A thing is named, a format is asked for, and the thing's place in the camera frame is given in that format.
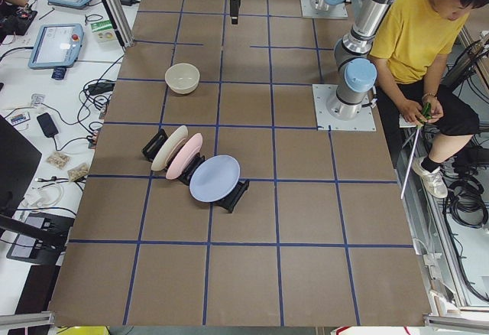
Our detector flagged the cream plate in rack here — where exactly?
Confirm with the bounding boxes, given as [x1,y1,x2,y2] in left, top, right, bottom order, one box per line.
[151,125,188,171]

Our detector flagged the black smartphone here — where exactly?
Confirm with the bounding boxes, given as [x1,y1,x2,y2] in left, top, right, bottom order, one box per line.
[37,112,59,138]

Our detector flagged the black power strip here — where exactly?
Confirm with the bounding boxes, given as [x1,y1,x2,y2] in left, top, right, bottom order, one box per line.
[87,81,115,96]

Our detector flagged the black monitor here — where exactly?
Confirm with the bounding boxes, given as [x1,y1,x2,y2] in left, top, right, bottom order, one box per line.
[0,117,42,217]

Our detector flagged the person in yellow shirt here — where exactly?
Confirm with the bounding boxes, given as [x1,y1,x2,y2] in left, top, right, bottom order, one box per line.
[369,0,488,199]

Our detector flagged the near teach pendant tablet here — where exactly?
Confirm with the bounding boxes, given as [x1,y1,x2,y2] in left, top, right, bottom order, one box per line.
[28,23,84,70]

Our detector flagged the aluminium frame post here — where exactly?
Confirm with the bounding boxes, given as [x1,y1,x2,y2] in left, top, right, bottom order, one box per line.
[102,0,134,48]

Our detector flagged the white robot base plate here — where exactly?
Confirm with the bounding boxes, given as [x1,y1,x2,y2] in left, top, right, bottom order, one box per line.
[313,84,376,132]

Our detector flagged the pink plate in rack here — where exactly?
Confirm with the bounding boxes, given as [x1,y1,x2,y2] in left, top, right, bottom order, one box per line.
[165,133,203,180]

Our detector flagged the green white small box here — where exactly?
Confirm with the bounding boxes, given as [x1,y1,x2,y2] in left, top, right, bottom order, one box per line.
[90,20,117,43]

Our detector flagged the black plate rack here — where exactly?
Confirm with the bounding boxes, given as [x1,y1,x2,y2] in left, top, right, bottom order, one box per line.
[141,129,250,213]

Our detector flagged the blue plate in rack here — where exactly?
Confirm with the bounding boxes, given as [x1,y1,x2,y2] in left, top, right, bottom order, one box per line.
[189,155,241,203]

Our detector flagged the cream ceramic bowl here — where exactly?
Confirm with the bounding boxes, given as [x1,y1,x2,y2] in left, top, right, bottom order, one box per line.
[164,63,200,95]

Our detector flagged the white thin rod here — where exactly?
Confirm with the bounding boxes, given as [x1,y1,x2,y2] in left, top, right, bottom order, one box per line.
[400,125,422,200]

